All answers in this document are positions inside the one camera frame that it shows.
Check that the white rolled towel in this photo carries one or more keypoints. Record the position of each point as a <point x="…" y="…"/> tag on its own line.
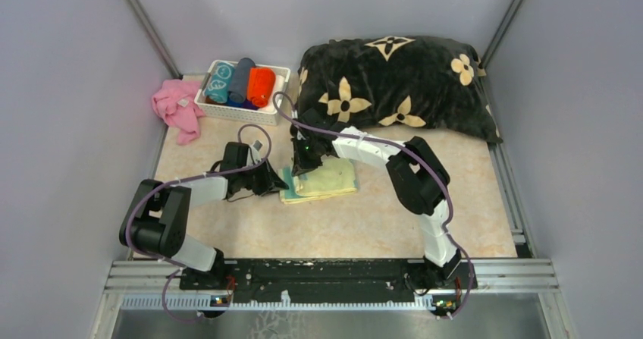
<point x="278" y="88"/>

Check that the pink towel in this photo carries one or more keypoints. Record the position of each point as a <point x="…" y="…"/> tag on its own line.
<point x="174" y="104"/>

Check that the white plastic basket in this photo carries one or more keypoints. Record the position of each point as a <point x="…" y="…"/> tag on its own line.
<point x="259" y="116"/>

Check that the grey rolled towel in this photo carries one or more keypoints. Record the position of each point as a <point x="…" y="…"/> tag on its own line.
<point x="237" y="88"/>

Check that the orange towel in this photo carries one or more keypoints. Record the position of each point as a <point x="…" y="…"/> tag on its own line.
<point x="260" y="85"/>

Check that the patterned teal yellow towel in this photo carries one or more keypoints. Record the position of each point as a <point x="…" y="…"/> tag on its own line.
<point x="217" y="86"/>

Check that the small teal yellow towel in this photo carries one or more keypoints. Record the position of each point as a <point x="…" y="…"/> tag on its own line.
<point x="336" y="177"/>

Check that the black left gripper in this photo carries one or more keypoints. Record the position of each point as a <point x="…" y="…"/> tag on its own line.
<point x="271" y="182"/>

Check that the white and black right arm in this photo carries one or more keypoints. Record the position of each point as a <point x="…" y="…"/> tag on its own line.
<point x="419" y="179"/>

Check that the brown rolled towel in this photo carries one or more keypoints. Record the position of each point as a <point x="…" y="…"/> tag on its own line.
<point x="211" y="101"/>

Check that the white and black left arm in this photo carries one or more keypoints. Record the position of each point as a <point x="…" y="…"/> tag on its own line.
<point x="156" y="221"/>

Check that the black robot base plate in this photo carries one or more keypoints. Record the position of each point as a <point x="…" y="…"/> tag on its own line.
<point x="331" y="281"/>

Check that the aluminium frame rail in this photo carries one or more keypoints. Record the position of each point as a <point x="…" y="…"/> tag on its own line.
<point x="147" y="284"/>

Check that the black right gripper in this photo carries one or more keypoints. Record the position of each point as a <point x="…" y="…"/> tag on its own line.
<point x="300" y="164"/>

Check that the blue rolled towel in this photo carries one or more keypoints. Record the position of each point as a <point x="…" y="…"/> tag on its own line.
<point x="232" y="103"/>

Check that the black floral pillow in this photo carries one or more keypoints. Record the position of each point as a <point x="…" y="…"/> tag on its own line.
<point x="418" y="81"/>

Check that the purple rolled towel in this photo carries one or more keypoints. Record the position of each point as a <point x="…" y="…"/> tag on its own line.
<point x="249" y="105"/>

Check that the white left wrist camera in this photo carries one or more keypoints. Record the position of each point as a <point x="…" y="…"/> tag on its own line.
<point x="255" y="155"/>

